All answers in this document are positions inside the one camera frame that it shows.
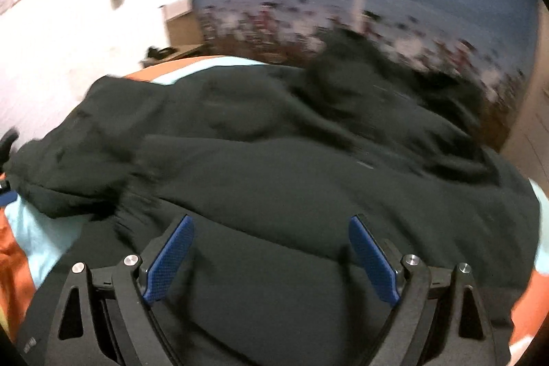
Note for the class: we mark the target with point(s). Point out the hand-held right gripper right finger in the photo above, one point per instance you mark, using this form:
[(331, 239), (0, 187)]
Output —
[(371, 259)]

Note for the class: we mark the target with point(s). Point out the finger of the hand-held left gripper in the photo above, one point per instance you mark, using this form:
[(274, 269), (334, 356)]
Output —
[(7, 145)]

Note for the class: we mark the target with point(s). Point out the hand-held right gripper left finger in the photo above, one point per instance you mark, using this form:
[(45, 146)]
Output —
[(169, 259)]

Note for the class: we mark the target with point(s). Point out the large black garment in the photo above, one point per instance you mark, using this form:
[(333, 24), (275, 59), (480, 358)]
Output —
[(274, 177)]

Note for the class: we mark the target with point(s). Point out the orange and blue striped blanket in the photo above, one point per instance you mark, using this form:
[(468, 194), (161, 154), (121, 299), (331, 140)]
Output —
[(38, 237)]

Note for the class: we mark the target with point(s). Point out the dark object on floor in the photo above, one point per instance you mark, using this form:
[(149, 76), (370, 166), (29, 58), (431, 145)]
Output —
[(156, 54)]

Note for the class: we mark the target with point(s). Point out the brown cardboard box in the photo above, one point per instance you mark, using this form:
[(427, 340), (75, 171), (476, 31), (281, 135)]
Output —
[(182, 23)]

